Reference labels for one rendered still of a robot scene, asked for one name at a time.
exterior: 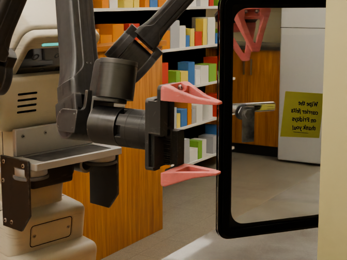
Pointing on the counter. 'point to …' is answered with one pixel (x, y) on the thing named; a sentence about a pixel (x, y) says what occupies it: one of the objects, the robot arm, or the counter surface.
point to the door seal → (230, 126)
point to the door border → (232, 125)
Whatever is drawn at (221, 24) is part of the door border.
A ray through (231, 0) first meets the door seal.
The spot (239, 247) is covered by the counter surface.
